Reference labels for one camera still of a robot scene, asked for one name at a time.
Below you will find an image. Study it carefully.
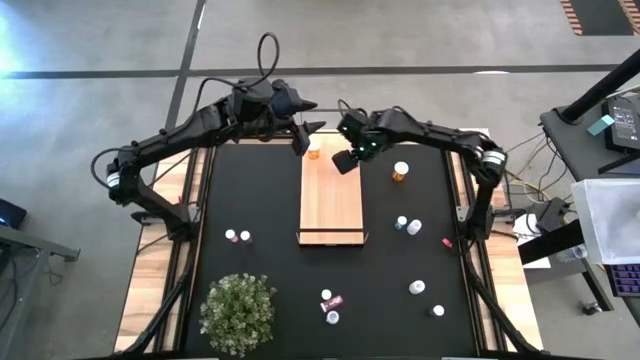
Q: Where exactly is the small teal block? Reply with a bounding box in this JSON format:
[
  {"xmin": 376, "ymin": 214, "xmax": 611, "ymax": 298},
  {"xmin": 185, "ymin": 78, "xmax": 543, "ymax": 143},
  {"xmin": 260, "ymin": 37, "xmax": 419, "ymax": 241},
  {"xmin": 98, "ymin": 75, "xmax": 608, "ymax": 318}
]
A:
[{"xmin": 587, "ymin": 114, "xmax": 615, "ymax": 137}]

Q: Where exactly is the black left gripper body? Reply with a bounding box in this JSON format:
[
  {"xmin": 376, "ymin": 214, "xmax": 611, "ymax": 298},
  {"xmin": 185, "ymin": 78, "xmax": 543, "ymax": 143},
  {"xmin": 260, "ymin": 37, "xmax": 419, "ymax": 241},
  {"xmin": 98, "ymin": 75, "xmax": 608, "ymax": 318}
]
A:
[{"xmin": 230, "ymin": 79, "xmax": 296, "ymax": 139}]

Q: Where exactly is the dark grey side desk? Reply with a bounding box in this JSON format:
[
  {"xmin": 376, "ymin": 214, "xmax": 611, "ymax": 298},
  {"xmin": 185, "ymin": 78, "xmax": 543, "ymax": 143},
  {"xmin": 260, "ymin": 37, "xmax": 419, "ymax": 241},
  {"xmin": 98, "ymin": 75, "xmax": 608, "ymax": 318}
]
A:
[{"xmin": 538, "ymin": 84, "xmax": 640, "ymax": 182}]

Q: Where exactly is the black left shoulder cable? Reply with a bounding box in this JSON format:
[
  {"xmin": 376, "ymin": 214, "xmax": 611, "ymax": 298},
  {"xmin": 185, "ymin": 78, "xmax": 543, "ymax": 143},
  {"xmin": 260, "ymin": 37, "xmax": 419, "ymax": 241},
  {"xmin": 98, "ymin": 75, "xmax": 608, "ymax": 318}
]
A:
[{"xmin": 90, "ymin": 146, "xmax": 132, "ymax": 190}]

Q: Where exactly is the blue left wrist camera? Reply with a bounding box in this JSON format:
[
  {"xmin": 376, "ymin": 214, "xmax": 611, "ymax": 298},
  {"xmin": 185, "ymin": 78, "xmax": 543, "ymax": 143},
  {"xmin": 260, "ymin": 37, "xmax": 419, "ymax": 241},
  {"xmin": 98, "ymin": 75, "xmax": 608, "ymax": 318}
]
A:
[{"xmin": 273, "ymin": 82, "xmax": 304, "ymax": 119}]

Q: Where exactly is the black desk leg frame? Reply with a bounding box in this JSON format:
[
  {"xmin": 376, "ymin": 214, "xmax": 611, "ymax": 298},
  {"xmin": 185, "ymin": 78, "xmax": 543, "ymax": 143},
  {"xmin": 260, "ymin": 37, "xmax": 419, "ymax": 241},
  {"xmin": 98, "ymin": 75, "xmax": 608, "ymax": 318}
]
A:
[{"xmin": 517, "ymin": 219, "xmax": 617, "ymax": 312}]

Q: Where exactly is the black table mat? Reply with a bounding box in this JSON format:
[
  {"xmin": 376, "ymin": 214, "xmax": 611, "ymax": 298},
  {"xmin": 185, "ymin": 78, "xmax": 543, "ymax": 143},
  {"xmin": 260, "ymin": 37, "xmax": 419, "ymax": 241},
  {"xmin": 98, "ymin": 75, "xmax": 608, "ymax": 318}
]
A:
[{"xmin": 183, "ymin": 141, "xmax": 480, "ymax": 357}]

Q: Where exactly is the clear plastic bottle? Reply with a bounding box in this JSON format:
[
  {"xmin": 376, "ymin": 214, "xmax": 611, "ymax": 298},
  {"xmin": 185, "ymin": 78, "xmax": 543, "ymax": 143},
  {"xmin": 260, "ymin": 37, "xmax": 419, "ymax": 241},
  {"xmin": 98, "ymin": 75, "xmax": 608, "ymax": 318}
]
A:
[{"xmin": 557, "ymin": 243, "xmax": 590, "ymax": 264}]

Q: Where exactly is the black metal rig frame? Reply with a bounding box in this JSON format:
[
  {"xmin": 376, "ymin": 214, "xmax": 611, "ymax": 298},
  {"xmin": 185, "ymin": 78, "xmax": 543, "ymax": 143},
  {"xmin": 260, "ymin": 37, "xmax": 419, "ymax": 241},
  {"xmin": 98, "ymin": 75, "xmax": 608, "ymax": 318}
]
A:
[{"xmin": 112, "ymin": 127, "xmax": 544, "ymax": 360}]

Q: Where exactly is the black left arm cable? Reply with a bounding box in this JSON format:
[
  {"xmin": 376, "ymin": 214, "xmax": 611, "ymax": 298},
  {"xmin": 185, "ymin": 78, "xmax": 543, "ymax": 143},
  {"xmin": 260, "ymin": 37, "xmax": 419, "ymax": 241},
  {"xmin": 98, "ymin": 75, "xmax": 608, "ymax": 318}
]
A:
[{"xmin": 192, "ymin": 31, "xmax": 281, "ymax": 114}]

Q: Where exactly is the black flat device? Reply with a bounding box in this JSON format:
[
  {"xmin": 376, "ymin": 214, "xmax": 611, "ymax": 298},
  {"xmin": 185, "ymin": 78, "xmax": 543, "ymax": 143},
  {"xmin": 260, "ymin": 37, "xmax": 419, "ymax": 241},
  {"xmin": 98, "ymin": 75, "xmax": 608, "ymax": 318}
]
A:
[{"xmin": 602, "ymin": 94, "xmax": 640, "ymax": 154}]

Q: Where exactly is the black power adapter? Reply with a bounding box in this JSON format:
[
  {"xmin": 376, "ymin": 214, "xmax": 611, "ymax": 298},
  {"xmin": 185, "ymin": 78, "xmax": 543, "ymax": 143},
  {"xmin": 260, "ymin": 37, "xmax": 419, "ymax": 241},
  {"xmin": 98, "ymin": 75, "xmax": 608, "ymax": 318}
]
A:
[{"xmin": 535, "ymin": 197, "xmax": 571, "ymax": 232}]

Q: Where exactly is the green white-flowered potted plant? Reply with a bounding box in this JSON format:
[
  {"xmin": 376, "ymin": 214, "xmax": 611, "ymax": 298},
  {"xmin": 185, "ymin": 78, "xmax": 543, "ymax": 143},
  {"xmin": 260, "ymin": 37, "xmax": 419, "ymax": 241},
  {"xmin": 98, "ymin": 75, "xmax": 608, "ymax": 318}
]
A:
[{"xmin": 198, "ymin": 272, "xmax": 279, "ymax": 359}]

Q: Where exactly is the black blue-lit device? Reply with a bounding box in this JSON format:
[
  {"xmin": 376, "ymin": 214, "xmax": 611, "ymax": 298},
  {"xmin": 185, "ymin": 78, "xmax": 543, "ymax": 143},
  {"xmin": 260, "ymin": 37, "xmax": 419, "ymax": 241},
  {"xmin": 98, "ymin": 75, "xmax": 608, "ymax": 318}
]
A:
[{"xmin": 0, "ymin": 198, "xmax": 29, "ymax": 230}]

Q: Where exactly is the keyboard with purple keys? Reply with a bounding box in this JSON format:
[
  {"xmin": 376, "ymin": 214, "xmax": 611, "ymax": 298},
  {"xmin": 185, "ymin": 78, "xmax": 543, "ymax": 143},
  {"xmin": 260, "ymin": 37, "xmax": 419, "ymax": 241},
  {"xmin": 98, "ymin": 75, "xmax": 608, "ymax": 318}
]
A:
[{"xmin": 604, "ymin": 262, "xmax": 640, "ymax": 299}]

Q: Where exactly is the translucent plastic box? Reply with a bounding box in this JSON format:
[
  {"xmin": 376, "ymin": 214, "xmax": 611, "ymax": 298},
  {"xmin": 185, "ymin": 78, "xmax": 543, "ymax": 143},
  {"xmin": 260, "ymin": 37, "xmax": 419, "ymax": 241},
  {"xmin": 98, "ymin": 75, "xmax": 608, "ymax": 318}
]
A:
[{"xmin": 571, "ymin": 178, "xmax": 640, "ymax": 266}]

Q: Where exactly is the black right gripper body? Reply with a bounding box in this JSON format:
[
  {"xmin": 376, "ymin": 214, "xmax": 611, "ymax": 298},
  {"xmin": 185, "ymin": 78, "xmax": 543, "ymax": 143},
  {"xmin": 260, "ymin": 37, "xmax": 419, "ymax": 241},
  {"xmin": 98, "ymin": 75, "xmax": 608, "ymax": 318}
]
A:
[{"xmin": 337, "ymin": 108, "xmax": 389, "ymax": 162}]

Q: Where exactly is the wooden shelf with black frame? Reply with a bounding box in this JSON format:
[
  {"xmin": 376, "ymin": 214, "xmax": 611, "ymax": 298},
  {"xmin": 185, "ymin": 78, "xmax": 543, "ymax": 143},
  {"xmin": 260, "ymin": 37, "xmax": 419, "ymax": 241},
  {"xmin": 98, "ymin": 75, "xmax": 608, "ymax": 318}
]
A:
[{"xmin": 296, "ymin": 108, "xmax": 370, "ymax": 247}]

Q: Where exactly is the black red-striped floor mat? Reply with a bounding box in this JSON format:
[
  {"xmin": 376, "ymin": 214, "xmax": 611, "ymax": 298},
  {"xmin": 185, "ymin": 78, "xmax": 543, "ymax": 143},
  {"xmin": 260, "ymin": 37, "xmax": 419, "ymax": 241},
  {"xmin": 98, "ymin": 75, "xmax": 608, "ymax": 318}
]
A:
[{"xmin": 559, "ymin": 0, "xmax": 640, "ymax": 37}]

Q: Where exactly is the grey metal desk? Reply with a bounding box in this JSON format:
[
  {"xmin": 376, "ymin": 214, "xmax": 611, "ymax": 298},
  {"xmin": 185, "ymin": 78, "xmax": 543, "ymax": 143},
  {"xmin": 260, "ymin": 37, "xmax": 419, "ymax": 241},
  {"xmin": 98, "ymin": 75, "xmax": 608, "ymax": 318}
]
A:
[{"xmin": 0, "ymin": 224, "xmax": 81, "ymax": 346}]

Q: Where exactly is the white paper sheet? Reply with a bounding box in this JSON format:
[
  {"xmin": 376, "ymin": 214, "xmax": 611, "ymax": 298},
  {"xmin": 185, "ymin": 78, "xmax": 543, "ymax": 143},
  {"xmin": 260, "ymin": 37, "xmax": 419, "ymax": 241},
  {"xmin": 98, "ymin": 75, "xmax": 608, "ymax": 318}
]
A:
[{"xmin": 512, "ymin": 212, "xmax": 551, "ymax": 270}]

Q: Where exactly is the black metal pole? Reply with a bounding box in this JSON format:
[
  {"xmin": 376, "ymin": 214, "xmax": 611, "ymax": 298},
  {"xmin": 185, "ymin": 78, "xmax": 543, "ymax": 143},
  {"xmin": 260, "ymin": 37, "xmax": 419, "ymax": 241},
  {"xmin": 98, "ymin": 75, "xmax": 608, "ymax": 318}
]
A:
[{"xmin": 559, "ymin": 49, "xmax": 640, "ymax": 124}]

